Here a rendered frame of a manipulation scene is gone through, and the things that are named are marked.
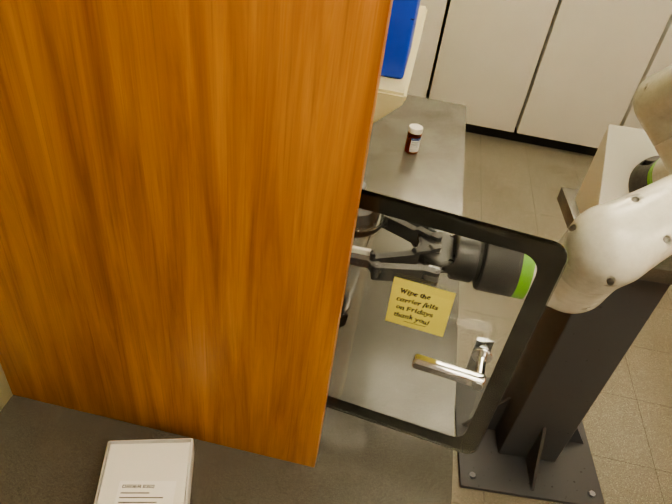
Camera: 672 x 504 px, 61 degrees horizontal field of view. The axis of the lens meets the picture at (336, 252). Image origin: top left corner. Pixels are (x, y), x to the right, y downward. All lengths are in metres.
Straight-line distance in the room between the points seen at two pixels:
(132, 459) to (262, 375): 0.23
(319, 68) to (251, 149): 0.11
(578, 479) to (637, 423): 0.41
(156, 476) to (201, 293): 0.29
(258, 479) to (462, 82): 3.30
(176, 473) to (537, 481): 1.51
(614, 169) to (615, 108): 2.53
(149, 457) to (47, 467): 0.15
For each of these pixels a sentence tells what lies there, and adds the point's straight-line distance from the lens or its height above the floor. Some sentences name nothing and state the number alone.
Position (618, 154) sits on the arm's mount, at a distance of 1.59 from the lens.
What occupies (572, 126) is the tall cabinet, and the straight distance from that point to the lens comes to 4.10.
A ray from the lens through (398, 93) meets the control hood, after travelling 0.60.
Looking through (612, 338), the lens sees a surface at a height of 0.64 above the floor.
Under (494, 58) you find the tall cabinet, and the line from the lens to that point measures 3.87.
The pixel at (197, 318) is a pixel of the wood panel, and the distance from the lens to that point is 0.73.
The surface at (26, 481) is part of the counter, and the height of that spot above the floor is 0.94.
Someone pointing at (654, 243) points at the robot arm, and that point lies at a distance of 0.79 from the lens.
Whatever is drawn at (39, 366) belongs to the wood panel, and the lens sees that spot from 0.96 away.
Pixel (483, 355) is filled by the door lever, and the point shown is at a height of 1.21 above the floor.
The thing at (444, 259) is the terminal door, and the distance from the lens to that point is 0.67.
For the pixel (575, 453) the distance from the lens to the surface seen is 2.30.
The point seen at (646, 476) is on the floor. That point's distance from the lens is 2.40.
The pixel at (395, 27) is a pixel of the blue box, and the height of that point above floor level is 1.56.
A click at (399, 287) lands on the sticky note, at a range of 0.71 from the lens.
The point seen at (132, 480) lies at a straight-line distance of 0.88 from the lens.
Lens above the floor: 1.74
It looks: 39 degrees down
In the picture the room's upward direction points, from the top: 8 degrees clockwise
